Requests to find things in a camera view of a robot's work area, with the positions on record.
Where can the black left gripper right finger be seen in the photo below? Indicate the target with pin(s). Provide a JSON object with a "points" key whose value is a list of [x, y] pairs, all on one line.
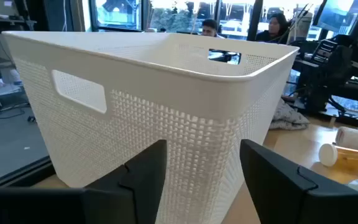
{"points": [[291, 199]]}

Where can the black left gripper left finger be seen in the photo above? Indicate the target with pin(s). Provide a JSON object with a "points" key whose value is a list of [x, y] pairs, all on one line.
{"points": [[110, 202]]}

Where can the orange pill bottle white cap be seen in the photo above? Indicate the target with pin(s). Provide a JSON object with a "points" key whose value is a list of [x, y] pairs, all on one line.
{"points": [[350, 155]]}

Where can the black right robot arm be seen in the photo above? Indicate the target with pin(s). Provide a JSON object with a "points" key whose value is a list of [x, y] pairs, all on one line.
{"points": [[328, 71]]}

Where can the white perforated plastic basket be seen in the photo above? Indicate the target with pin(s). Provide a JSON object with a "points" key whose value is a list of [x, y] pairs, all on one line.
{"points": [[166, 118]]}

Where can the grey patterned folded cloth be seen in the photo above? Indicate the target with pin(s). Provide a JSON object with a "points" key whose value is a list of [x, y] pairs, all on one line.
{"points": [[287, 118]]}

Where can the black monitor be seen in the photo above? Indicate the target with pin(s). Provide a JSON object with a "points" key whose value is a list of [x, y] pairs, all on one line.
{"points": [[337, 14]]}

